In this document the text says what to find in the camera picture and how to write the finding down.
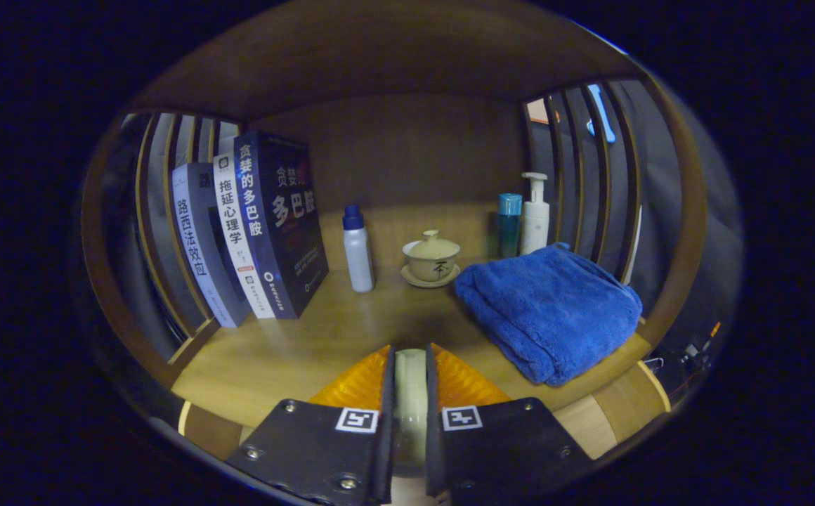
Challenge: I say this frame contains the wooden countertop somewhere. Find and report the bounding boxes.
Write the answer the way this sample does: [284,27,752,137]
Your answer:
[171,204,654,429]

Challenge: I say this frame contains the white bottle with blue cap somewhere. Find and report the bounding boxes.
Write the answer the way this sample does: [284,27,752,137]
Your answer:
[342,205,375,294]

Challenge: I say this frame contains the wooden cabinet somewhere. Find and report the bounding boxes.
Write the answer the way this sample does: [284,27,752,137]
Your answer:
[81,0,710,461]

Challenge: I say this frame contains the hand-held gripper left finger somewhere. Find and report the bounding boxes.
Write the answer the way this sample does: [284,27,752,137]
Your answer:
[226,343,396,506]

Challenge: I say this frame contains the black device with orange tip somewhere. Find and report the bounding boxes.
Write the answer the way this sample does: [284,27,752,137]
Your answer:
[660,322,721,384]

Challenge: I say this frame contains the folded blue towel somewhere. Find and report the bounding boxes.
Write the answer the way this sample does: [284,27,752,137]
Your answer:
[454,242,644,387]

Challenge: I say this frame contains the pale green ornament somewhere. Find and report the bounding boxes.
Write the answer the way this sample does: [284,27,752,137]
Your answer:
[393,348,428,479]

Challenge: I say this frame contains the dark blue book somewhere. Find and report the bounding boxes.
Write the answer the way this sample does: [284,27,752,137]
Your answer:
[233,131,330,320]

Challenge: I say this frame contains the white pump bottle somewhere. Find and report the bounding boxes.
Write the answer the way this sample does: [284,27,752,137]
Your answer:
[520,172,551,256]

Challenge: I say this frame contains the teal bottle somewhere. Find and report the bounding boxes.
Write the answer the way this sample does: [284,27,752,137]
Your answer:
[497,193,523,259]

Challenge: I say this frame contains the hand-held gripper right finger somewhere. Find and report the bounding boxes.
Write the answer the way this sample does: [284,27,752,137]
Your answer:
[425,342,594,506]

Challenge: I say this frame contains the white book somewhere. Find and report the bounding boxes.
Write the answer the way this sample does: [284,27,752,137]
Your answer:
[212,151,276,320]

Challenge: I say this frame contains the pale grey book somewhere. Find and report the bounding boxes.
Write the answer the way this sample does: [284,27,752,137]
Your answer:
[171,163,252,329]

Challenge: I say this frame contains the cream lidded tea cup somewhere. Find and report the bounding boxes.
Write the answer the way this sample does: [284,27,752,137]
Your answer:
[400,230,462,289]

